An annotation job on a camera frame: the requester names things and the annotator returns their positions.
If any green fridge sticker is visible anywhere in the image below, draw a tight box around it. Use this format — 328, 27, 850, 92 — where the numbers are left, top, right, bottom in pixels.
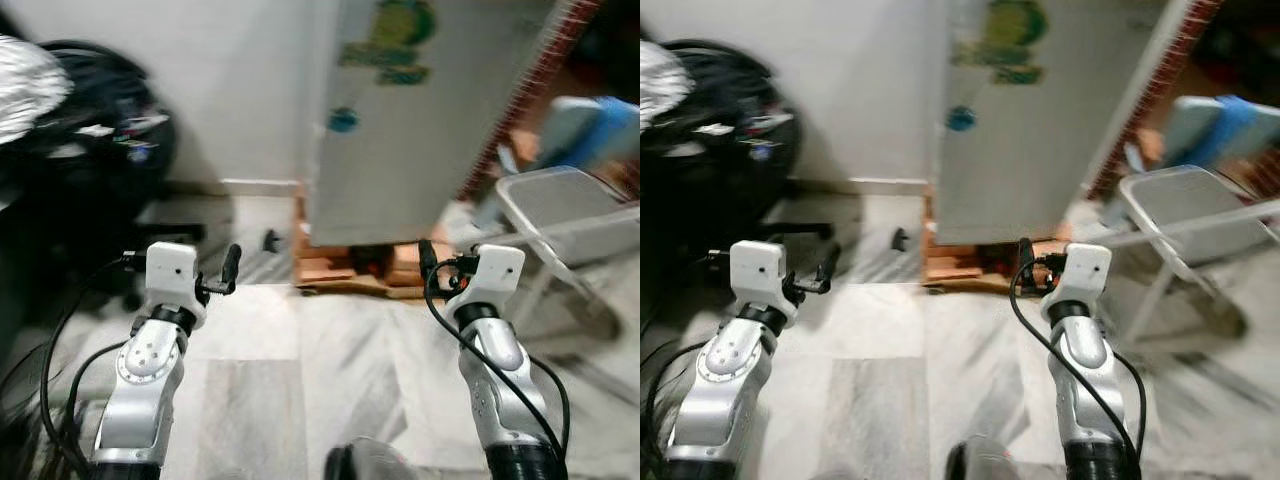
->
340, 0, 441, 86
950, 0, 1051, 86

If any brown base board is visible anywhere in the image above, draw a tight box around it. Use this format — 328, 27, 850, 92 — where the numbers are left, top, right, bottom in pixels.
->
293, 280, 441, 301
925, 275, 1041, 294

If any blue and grey bag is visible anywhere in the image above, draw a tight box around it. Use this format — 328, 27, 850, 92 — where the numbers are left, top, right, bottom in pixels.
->
540, 95, 641, 171
1160, 95, 1280, 171

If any silver foil bag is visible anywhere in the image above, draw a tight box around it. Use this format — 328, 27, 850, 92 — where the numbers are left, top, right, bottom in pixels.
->
640, 40, 691, 131
0, 35, 73, 146

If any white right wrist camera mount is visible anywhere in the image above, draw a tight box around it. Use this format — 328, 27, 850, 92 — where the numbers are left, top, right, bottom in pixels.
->
465, 243, 528, 319
1063, 243, 1114, 319

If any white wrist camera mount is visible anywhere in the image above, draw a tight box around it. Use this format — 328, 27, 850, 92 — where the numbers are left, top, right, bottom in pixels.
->
465, 243, 528, 319
728, 240, 796, 329
1063, 243, 1114, 319
143, 242, 208, 329

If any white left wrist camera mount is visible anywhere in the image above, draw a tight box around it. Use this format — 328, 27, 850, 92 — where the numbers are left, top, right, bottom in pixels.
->
728, 240, 796, 329
143, 242, 208, 329

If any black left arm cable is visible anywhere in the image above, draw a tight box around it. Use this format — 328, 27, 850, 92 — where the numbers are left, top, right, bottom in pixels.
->
38, 252, 149, 480
62, 340, 131, 471
643, 340, 721, 471
640, 248, 733, 331

